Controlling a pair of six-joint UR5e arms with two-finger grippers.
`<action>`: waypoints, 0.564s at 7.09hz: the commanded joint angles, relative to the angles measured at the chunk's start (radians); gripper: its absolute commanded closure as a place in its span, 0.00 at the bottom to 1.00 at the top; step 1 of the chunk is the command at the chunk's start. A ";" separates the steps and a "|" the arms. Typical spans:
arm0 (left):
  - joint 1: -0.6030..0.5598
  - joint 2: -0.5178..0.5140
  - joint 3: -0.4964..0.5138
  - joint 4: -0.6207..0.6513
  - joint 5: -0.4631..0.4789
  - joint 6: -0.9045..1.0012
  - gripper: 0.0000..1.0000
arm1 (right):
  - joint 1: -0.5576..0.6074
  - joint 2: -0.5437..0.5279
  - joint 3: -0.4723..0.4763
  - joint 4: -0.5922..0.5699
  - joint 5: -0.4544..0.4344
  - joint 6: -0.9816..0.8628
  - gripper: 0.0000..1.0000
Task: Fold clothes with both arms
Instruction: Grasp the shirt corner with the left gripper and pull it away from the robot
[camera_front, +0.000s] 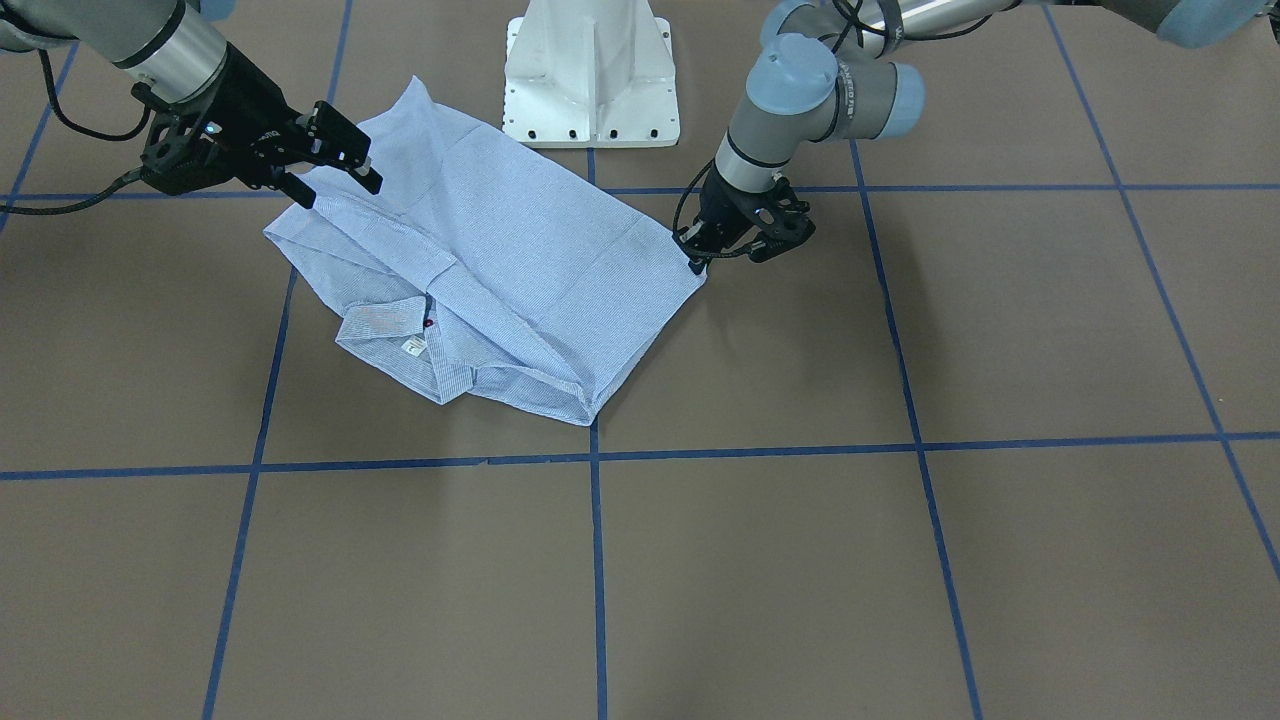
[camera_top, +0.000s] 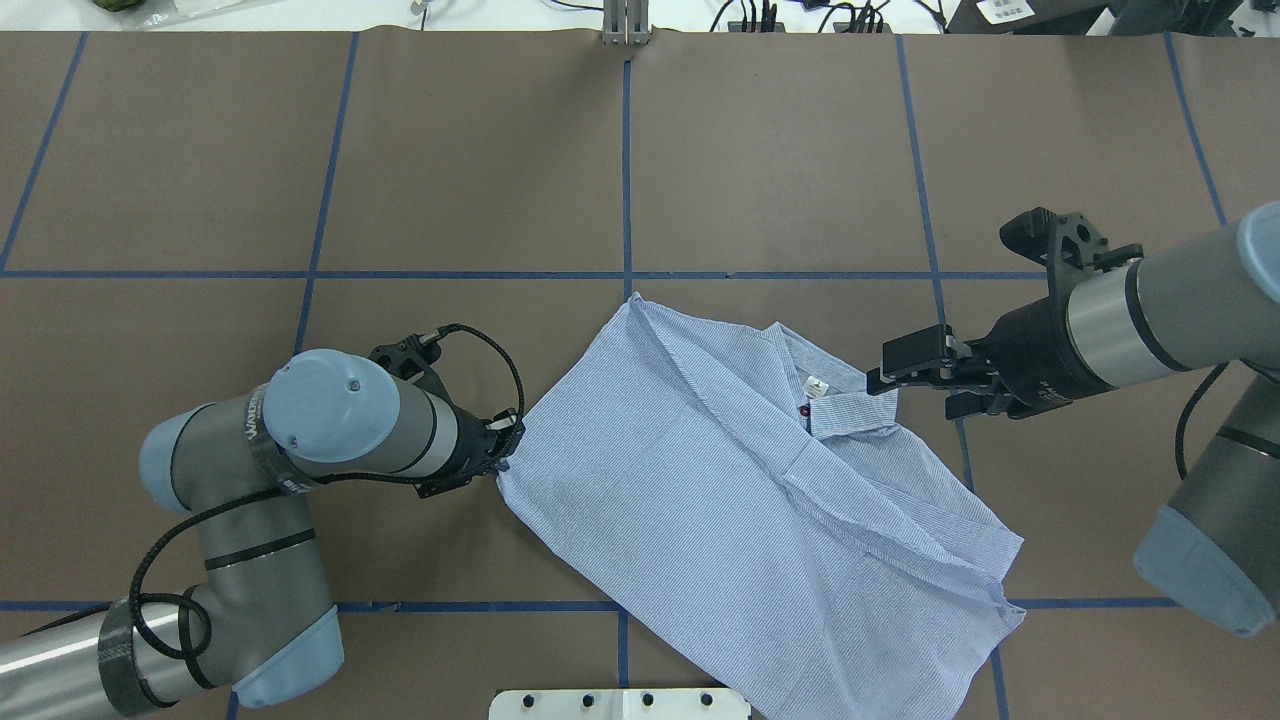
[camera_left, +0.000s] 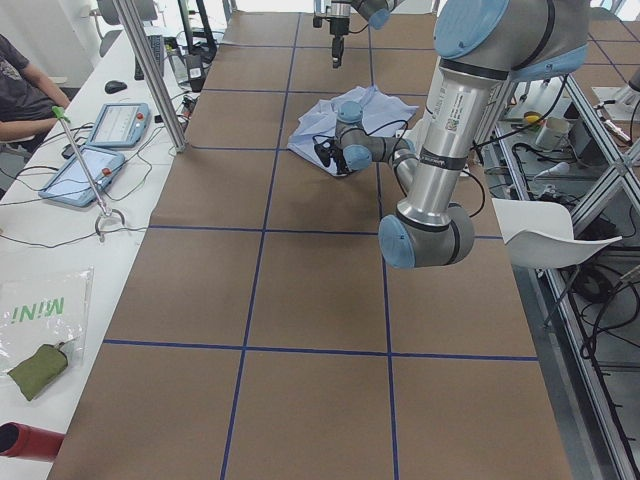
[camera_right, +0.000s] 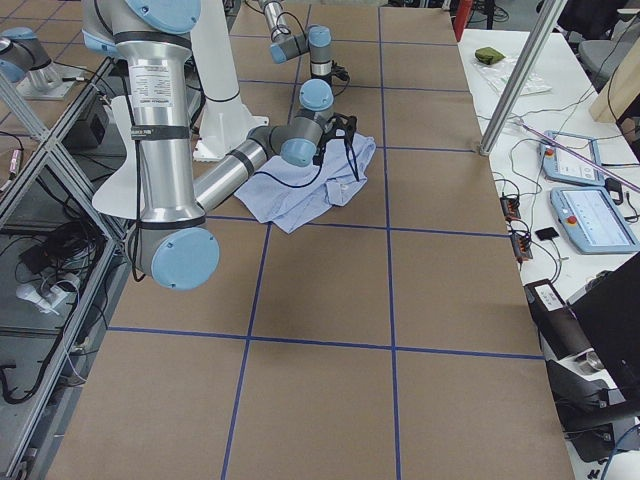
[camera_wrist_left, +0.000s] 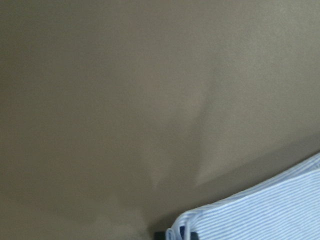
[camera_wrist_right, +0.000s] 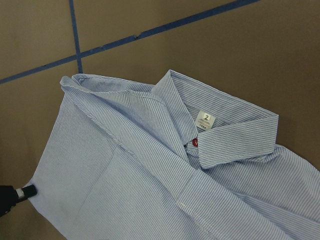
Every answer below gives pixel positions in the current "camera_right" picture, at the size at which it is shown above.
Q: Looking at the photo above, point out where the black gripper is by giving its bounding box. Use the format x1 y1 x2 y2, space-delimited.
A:
313 113 357 165
310 60 350 83

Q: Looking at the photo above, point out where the light blue striped shirt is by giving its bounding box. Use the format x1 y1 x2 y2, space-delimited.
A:
235 134 376 233

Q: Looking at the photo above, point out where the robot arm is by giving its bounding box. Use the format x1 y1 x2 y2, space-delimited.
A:
258 1 350 86
82 1 356 291

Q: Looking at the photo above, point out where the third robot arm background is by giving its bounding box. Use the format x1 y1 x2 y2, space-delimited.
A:
1 27 84 100

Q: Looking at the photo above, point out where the green folded cloth pouch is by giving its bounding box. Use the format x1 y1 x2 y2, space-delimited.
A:
474 46 505 66

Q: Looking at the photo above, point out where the clear plastic bag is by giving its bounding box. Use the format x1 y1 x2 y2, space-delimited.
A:
474 58 554 95

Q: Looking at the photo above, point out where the reacher grabber stick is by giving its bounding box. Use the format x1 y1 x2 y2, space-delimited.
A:
514 120 640 193

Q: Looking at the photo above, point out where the small orange circuit board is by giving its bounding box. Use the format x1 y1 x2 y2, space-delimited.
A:
500 196 521 221

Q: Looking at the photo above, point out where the teach pendant tablet far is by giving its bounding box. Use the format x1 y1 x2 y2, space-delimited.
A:
539 130 605 187

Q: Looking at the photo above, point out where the teach pendant tablet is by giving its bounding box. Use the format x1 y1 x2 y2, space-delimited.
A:
539 130 605 187
549 186 639 254

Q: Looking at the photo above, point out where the white curved plastic panel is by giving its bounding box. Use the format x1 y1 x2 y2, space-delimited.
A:
91 95 146 221

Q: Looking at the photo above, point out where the teach pendant tablet near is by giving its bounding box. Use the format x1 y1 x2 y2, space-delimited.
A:
549 186 639 254

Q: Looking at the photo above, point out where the black monitor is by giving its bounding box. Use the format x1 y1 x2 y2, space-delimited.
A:
570 255 639 398

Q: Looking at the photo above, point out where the white power strip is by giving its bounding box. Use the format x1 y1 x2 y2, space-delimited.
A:
16 281 79 315

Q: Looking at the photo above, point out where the black printer device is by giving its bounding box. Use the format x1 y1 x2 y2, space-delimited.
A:
524 279 639 462

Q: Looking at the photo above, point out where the aluminium frame post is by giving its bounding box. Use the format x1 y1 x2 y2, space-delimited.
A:
478 0 567 156

